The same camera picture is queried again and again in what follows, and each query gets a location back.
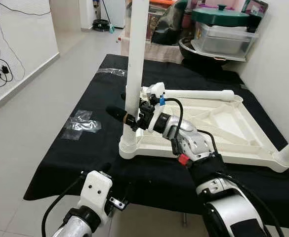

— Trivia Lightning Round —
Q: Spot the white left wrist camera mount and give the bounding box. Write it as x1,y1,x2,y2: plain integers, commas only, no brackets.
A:
80,170,113,218

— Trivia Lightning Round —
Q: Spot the black wok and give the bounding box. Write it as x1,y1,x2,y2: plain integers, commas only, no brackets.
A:
179,37,244,65

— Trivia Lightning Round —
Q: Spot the white appliance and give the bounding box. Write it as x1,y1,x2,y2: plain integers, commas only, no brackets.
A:
100,0,126,28

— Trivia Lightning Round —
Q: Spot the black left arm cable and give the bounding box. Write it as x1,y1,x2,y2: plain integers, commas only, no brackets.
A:
41,175,85,237

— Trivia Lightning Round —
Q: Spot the black round floor device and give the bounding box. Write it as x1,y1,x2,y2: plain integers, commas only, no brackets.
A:
92,19,113,31

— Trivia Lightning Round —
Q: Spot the black bag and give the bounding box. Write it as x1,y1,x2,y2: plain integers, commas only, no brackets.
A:
152,0,189,46

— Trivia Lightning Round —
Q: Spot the red printed box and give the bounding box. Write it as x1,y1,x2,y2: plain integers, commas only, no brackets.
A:
147,5,167,40

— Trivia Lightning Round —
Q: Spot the black wall cable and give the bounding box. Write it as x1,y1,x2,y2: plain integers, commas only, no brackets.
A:
0,0,51,89

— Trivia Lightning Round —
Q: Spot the clear tape strip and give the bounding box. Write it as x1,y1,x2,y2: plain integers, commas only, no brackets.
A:
97,68,127,77

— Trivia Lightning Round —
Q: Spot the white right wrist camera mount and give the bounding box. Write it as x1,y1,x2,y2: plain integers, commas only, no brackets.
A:
141,82,170,133

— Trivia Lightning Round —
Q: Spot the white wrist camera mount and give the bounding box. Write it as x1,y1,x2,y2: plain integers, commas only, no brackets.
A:
80,170,113,218
141,82,170,133

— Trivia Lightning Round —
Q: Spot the beige patterned cloth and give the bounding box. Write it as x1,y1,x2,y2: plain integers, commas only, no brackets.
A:
120,37,184,64

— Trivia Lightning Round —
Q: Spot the green pot lid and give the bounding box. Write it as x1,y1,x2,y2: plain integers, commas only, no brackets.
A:
191,5,251,28

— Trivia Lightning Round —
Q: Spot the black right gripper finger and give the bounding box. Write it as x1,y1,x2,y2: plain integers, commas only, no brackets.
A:
106,106,135,124

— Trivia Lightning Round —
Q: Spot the clear plastic storage box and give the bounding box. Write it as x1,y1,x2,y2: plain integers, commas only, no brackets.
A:
191,22,259,62

